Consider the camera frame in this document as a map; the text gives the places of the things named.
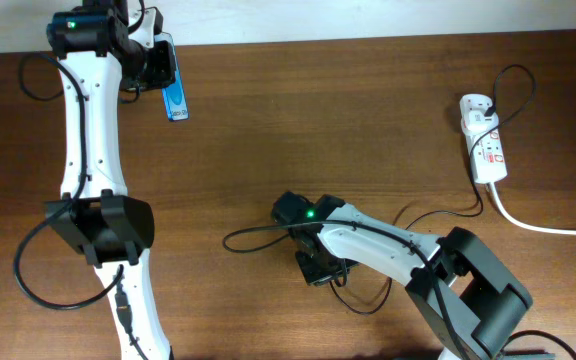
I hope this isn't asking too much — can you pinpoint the white charger adapter plug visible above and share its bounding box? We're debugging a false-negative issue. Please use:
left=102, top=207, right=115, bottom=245
left=461, top=110, right=499, bottom=135

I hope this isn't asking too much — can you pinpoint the white power strip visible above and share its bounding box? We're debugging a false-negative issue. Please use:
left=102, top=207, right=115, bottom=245
left=459, top=94, right=507, bottom=184

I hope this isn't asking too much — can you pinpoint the black charging cable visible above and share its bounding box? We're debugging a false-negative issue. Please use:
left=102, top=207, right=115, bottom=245
left=328, top=63, right=537, bottom=316

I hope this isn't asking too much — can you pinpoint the white power strip cord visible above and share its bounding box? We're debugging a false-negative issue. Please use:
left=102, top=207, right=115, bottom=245
left=485, top=181, right=576, bottom=239

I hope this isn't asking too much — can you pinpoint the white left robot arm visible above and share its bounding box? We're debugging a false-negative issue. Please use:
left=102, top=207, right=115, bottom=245
left=45, top=1, right=177, bottom=359

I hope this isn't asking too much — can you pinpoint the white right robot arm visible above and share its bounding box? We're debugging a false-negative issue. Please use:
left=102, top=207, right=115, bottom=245
left=271, top=192, right=533, bottom=359

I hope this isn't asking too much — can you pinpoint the blue Samsung smartphone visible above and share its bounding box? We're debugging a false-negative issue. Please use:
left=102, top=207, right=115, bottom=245
left=154, top=32, right=189, bottom=122

